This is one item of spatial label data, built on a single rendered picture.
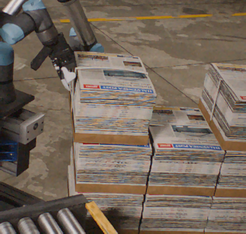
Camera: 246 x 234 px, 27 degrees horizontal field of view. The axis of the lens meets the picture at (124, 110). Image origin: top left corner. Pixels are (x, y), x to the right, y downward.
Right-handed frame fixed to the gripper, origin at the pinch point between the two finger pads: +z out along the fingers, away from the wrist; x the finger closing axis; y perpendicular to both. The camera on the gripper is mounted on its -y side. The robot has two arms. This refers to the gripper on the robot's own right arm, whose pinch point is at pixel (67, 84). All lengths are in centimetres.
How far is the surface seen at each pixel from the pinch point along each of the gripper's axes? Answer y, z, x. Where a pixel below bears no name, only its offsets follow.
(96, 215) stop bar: -1, 19, -59
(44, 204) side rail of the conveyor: -16, 13, -52
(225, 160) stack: 46, 50, -19
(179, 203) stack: 22, 62, -19
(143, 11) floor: 58, 147, 449
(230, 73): 63, 27, 5
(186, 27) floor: 96, 169, 399
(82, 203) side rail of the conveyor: -5, 19, -51
